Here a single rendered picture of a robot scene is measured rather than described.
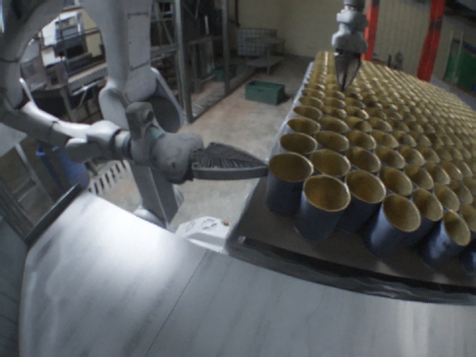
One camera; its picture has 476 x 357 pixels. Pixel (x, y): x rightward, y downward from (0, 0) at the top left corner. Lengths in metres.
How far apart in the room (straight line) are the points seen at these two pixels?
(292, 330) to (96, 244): 0.33
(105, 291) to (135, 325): 0.07
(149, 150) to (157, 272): 0.20
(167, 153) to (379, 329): 0.42
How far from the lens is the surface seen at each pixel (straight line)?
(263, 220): 0.35
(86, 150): 0.52
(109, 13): 0.58
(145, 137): 0.39
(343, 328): 0.32
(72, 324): 0.38
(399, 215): 0.38
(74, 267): 0.41
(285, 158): 0.36
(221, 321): 0.29
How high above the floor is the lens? 1.37
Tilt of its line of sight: 41 degrees down
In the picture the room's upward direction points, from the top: 1 degrees counter-clockwise
